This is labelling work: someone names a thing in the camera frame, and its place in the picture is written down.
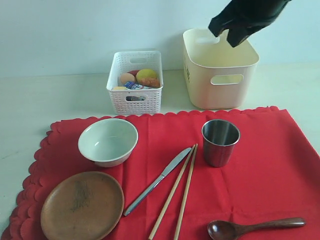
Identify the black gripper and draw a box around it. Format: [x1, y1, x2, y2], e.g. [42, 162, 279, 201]
[208, 0, 289, 48]

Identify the fried chicken piece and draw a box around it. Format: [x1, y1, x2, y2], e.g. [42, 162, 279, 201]
[137, 77, 161, 88]

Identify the yellow lemon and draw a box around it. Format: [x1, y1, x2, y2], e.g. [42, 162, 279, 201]
[135, 68, 158, 81]

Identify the red sausage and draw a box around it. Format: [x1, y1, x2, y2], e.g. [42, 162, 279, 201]
[128, 70, 139, 76]

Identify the stainless steel cup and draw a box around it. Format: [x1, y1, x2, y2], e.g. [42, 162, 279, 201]
[201, 119, 241, 168]

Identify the blue white milk carton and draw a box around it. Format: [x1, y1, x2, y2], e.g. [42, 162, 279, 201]
[123, 81, 153, 102]

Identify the brown egg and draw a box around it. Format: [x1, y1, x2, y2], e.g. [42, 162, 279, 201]
[119, 72, 136, 85]

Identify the wooden chopstick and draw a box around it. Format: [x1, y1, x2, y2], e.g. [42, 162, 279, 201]
[148, 144, 197, 240]
[173, 143, 198, 240]

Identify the yellow cheese wedge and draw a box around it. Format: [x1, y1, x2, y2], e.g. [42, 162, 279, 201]
[112, 86, 127, 91]

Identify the pale green ceramic bowl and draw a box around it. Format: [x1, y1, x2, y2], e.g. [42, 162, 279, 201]
[77, 118, 139, 168]

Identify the dark wooden spoon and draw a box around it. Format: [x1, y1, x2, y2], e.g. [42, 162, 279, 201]
[207, 217, 306, 240]

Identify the cream plastic bin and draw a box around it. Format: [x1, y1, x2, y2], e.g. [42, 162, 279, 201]
[182, 28, 260, 110]

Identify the white perforated plastic basket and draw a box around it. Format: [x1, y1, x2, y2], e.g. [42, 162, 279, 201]
[106, 50, 163, 115]

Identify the red scalloped cloth mat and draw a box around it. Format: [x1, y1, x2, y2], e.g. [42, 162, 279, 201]
[1, 106, 320, 240]

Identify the silver table knife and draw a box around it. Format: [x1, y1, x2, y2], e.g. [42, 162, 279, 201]
[123, 147, 192, 217]

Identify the brown wooden plate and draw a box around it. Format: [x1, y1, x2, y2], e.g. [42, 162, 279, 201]
[40, 171, 125, 240]

